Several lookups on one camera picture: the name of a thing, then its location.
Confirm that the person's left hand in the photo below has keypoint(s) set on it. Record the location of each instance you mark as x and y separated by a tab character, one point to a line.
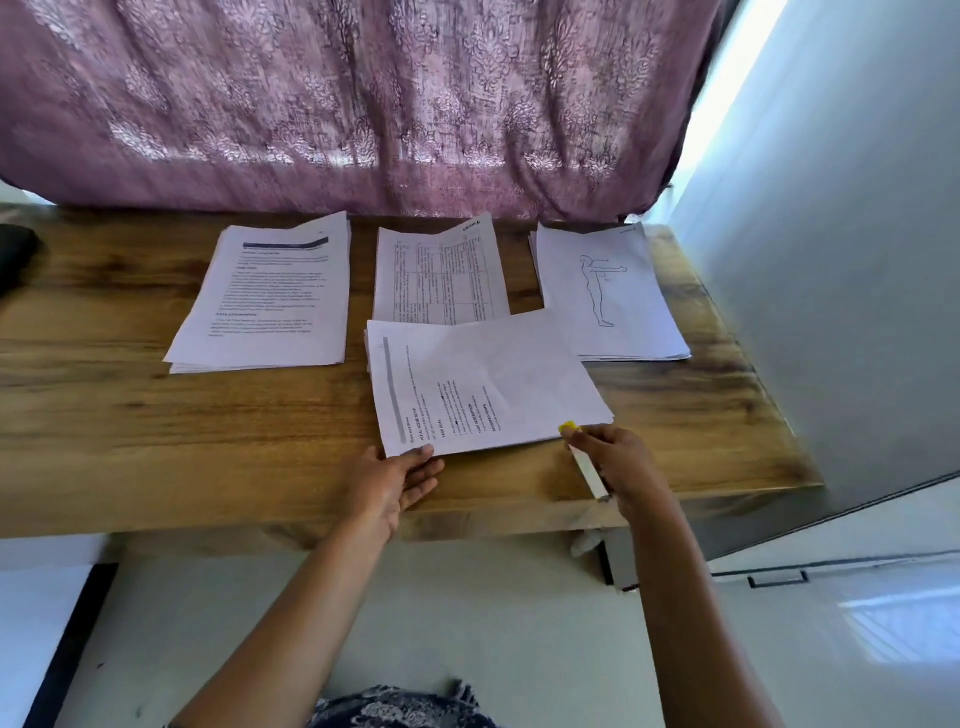
390	488

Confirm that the person's right hand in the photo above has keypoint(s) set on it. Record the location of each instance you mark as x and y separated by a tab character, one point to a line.
630	465

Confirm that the silver yellow black stapler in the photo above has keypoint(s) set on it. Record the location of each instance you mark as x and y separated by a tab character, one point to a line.
585	468

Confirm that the stack of printed papers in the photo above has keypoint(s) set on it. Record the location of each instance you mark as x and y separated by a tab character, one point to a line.
480	383

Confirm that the body figure paper stack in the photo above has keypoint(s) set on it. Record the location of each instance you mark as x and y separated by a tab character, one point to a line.
615	293

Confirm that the stack of table-printed sheets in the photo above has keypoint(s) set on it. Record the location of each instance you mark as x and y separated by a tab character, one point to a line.
443	270

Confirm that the stack with dark header bar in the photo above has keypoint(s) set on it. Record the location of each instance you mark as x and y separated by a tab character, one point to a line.
263	300

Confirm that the black folder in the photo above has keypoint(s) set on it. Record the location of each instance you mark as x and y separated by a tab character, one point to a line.
15	255

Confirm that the person's right forearm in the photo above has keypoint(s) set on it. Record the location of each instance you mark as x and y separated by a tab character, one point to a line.
705	630

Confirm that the person's left forearm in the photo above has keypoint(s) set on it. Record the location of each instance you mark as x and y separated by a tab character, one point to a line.
293	630

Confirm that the black table leg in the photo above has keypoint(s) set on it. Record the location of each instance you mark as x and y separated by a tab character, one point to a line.
68	653
618	564

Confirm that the pink patterned curtain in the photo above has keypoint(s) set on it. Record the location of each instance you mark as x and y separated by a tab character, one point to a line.
360	105

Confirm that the dark window frame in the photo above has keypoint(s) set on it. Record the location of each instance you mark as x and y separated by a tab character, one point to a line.
705	90

